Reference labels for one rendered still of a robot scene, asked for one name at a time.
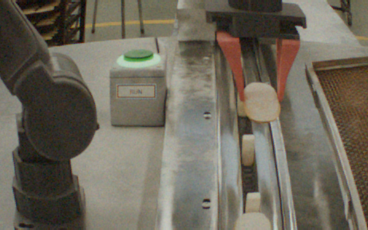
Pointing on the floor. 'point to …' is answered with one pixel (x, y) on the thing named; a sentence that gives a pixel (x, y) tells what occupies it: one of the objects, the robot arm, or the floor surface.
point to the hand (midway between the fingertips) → (261, 91)
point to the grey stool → (121, 17)
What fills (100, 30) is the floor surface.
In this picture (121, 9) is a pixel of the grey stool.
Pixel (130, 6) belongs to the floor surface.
